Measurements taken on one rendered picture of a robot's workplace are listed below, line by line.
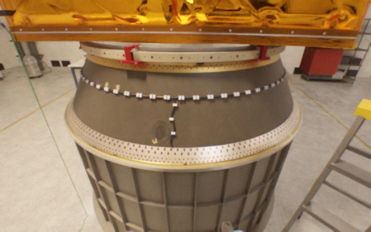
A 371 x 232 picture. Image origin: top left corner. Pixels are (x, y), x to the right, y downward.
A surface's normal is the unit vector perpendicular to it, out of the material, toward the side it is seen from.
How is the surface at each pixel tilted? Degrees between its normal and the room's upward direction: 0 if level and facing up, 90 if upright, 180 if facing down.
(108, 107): 62
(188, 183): 90
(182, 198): 90
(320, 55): 90
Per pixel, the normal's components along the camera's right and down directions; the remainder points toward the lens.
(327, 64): -0.12, 0.49
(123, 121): -0.31, 0.00
